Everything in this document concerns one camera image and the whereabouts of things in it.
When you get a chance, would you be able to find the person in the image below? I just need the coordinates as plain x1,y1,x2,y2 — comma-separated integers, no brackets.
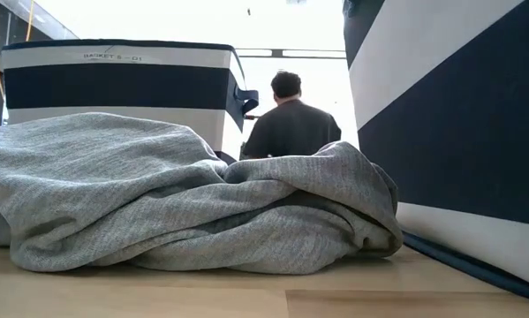
241,70,343,160

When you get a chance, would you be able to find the heather grey sweatshirt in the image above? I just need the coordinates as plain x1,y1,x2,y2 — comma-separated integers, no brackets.
0,111,404,276

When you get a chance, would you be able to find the striped basket with printed label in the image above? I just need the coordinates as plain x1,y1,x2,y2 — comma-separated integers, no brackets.
1,38,260,165

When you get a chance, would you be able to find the navy white striped fabric basket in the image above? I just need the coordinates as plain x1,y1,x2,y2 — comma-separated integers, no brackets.
342,0,529,305

